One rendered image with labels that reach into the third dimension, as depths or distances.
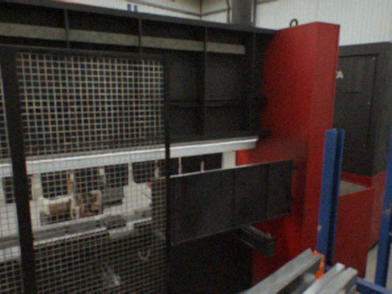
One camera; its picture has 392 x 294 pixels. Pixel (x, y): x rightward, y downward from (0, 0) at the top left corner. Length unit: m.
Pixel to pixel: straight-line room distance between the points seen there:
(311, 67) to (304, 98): 0.22
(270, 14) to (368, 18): 2.66
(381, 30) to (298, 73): 6.42
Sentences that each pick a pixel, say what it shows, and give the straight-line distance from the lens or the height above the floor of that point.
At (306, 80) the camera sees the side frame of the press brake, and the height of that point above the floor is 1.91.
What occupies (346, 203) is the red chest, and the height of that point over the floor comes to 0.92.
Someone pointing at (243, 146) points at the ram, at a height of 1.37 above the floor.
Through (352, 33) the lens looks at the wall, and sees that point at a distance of 9.05.
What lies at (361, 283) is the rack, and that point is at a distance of 0.98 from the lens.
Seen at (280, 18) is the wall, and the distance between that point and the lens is 10.06.
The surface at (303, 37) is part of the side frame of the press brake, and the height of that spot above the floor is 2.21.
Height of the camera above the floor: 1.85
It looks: 11 degrees down
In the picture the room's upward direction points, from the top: straight up
